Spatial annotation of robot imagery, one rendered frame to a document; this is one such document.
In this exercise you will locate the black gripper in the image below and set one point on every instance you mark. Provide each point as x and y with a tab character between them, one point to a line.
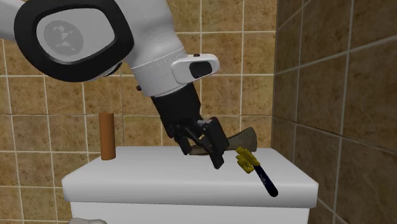
178	107

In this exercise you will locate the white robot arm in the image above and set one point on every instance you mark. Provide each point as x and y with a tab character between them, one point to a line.
155	46

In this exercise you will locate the grey brown flared tool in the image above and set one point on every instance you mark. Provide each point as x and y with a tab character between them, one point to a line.
245	139

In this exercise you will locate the brown cylinder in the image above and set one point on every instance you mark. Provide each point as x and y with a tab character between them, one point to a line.
107	136

